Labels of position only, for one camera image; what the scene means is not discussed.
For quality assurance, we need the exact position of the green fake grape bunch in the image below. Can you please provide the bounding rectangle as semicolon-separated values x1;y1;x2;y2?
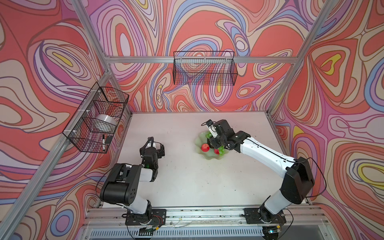
205;132;226;156

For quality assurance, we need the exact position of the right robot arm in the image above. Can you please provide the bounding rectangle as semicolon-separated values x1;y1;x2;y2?
202;120;315;224

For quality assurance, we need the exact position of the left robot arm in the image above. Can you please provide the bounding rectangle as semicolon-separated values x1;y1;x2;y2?
99;142;165;215

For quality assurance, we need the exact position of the light green scalloped fruit bowl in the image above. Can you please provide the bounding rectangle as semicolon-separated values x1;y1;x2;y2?
195;131;229;160

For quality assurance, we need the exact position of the black marker in basket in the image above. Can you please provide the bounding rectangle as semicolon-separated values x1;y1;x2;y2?
102;135;106;152

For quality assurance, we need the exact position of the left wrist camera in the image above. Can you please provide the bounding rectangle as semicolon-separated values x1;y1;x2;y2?
147;142;158;149

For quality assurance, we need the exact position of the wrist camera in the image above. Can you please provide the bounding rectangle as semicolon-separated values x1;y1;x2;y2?
209;125;218;138
147;142;158;149

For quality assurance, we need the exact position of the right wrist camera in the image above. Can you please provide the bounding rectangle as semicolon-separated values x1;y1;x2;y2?
209;125;218;138

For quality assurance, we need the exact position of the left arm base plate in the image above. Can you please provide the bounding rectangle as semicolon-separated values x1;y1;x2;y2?
122;209;167;227

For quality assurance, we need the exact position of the black wire basket left wall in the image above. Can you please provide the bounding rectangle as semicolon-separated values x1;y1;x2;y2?
63;83;130;154

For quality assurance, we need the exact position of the black wire basket wall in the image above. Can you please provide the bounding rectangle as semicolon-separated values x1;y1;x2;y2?
63;83;130;154
173;50;238;86

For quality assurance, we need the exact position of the black wire basket back wall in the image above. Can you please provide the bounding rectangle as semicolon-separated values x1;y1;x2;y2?
173;50;238;86

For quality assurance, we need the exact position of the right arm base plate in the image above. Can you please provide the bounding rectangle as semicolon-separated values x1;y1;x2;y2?
242;208;287;226

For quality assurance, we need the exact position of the aluminium front rail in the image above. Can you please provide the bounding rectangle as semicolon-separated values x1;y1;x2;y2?
83;205;330;228

